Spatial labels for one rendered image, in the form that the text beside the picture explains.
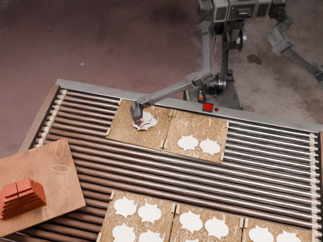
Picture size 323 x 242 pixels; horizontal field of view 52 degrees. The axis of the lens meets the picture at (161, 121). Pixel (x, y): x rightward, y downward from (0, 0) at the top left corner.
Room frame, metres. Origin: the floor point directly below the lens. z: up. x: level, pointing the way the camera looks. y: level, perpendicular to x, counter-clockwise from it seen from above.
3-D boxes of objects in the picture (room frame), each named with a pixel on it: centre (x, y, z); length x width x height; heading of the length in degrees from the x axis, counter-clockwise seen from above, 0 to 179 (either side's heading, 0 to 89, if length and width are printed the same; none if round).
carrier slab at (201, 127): (1.19, -0.25, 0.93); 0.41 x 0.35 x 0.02; 76
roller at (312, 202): (0.91, -0.06, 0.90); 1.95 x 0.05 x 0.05; 78
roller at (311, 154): (1.25, -0.13, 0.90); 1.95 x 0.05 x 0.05; 78
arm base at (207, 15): (1.79, -0.31, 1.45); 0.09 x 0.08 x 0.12; 97
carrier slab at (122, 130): (1.29, 0.15, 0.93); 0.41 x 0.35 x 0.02; 75
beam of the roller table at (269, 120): (1.47, -0.18, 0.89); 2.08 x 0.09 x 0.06; 78
